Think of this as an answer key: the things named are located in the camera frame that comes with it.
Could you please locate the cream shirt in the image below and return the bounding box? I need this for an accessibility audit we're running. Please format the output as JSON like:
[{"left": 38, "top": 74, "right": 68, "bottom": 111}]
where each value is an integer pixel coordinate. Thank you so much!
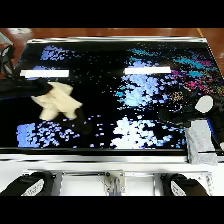
[{"left": 31, "top": 81, "right": 84, "bottom": 122}]

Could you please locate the grey garment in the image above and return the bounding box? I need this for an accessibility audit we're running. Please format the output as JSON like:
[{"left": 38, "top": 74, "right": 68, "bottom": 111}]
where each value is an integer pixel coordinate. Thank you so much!
[{"left": 184, "top": 119, "right": 220, "bottom": 166}]

